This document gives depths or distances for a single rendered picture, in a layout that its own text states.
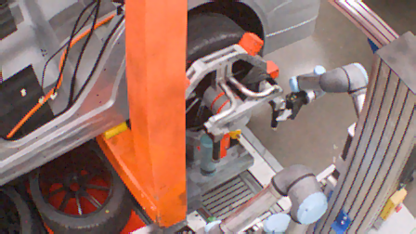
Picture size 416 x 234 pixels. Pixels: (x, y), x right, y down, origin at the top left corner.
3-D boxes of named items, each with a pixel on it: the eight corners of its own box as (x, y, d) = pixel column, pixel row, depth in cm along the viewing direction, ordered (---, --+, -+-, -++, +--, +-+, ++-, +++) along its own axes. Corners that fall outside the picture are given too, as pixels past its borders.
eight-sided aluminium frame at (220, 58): (254, 107, 323) (261, 32, 282) (262, 115, 320) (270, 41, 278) (166, 152, 302) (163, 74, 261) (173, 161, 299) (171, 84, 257)
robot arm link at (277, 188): (292, 146, 191) (195, 228, 210) (305, 171, 184) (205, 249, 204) (309, 152, 199) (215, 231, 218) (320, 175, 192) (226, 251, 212)
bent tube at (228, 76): (253, 66, 286) (255, 51, 278) (279, 92, 276) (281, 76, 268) (224, 80, 280) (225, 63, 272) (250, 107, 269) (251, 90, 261)
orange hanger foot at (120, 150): (119, 127, 319) (114, 84, 293) (170, 197, 291) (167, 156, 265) (95, 140, 312) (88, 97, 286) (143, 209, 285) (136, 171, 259)
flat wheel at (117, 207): (78, 140, 343) (72, 116, 325) (154, 203, 317) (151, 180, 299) (21, 198, 308) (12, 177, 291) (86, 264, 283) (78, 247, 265)
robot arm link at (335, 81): (333, 97, 241) (291, 97, 288) (350, 92, 244) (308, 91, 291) (327, 71, 240) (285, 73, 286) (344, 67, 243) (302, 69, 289)
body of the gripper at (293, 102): (284, 95, 286) (301, 85, 290) (282, 107, 292) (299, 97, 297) (293, 105, 282) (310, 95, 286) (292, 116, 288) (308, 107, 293)
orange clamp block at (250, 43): (245, 47, 284) (254, 33, 281) (255, 57, 280) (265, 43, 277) (236, 45, 279) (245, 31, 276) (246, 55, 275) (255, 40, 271)
